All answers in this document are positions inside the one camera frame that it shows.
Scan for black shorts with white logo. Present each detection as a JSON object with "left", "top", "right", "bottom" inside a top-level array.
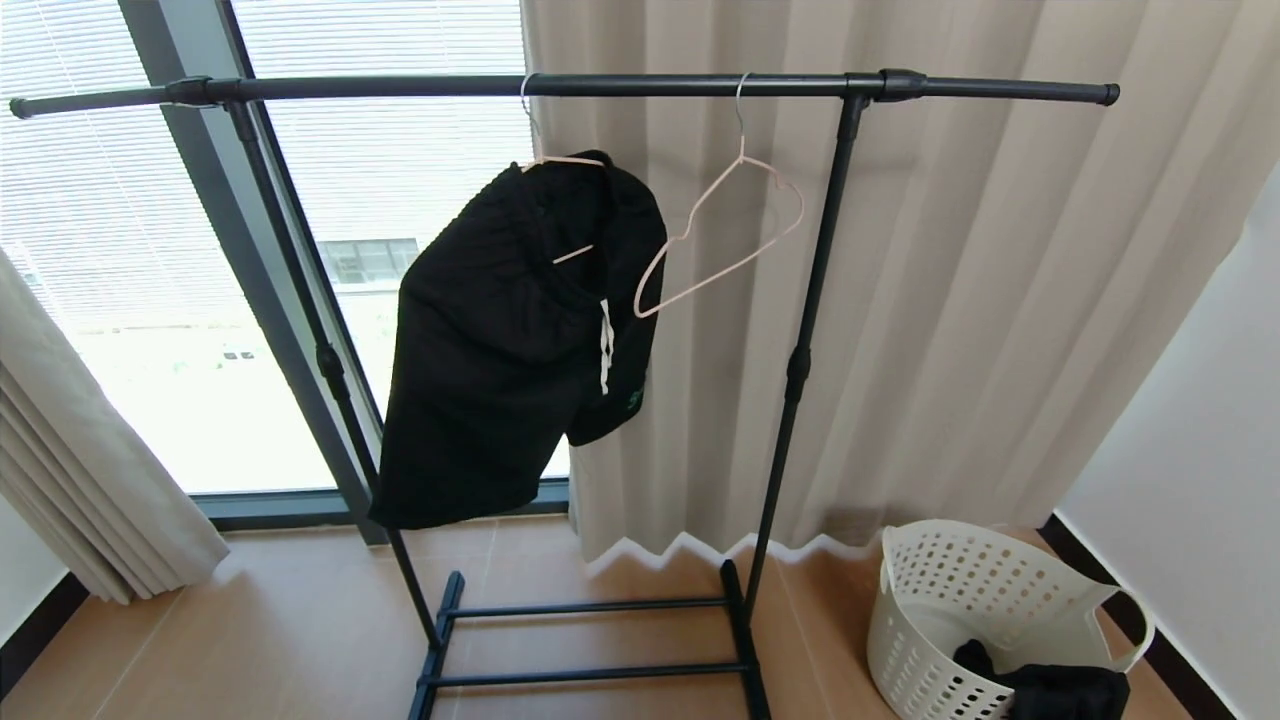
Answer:
[{"left": 368, "top": 150, "right": 669, "bottom": 531}]

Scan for pink clothes hanger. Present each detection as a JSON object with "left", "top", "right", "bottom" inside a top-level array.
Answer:
[
  {"left": 633, "top": 72, "right": 806, "bottom": 319},
  {"left": 518, "top": 75, "right": 609, "bottom": 266}
]

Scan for black clothes rack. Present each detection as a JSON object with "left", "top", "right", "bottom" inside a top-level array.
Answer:
[{"left": 8, "top": 68, "right": 1121, "bottom": 720}]

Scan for white laundry basket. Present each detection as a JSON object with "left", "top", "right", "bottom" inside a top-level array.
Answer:
[{"left": 866, "top": 520, "right": 1156, "bottom": 720}]

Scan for window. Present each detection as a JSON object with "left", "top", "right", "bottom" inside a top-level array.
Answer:
[{"left": 0, "top": 0, "right": 571, "bottom": 546}]

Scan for black garment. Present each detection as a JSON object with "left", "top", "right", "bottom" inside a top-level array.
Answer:
[{"left": 952, "top": 638, "right": 1131, "bottom": 720}]

